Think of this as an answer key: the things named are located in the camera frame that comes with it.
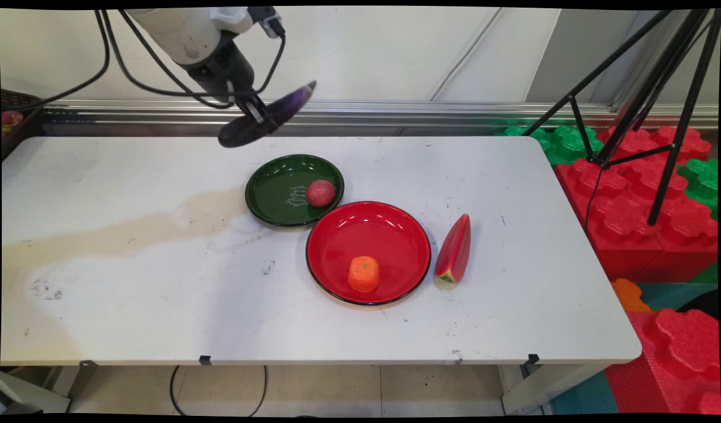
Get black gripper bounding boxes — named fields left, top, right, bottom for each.
left=184, top=36, right=279, bottom=127

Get purple toy eggplant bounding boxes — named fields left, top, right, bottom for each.
left=218, top=80, right=317, bottom=148

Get dark green plate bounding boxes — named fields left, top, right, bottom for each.
left=245, top=154, right=345, bottom=227

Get pink red toy ball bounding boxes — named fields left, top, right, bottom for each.
left=306, top=180, right=337, bottom=208

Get red plate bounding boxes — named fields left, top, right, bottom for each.
left=306, top=201, right=432, bottom=307

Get orange toy fruit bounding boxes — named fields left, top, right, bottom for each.
left=348, top=256, right=380, bottom=293

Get toy watermelon slice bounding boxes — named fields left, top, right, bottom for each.
left=434, top=214, right=472, bottom=291

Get black wicker basket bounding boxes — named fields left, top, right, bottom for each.
left=1, top=88, right=45, bottom=160

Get green foam block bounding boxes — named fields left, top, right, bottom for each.
left=678, top=157, right=719, bottom=219
left=495, top=123, right=605, bottom=167

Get large red green blocks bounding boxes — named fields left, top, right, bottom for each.
left=555, top=125, right=719, bottom=283

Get white table leg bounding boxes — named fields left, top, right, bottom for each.
left=501, top=364, right=609, bottom=415

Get black tripod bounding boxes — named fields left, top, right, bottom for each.
left=522, top=9, right=721, bottom=227

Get orange foam piece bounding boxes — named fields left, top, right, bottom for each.
left=610, top=278, right=652, bottom=313

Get teal foam mat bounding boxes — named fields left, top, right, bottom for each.
left=635, top=282, right=719, bottom=313

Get red foam block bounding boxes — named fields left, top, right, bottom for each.
left=605, top=308, right=721, bottom=415

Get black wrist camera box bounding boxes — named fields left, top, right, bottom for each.
left=247, top=7, right=286, bottom=39

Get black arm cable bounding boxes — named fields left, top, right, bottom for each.
left=2, top=9, right=112, bottom=113

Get aluminium wall rail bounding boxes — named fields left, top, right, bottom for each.
left=42, top=99, right=719, bottom=131

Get black floor cable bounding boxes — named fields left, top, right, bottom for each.
left=170, top=365, right=269, bottom=417

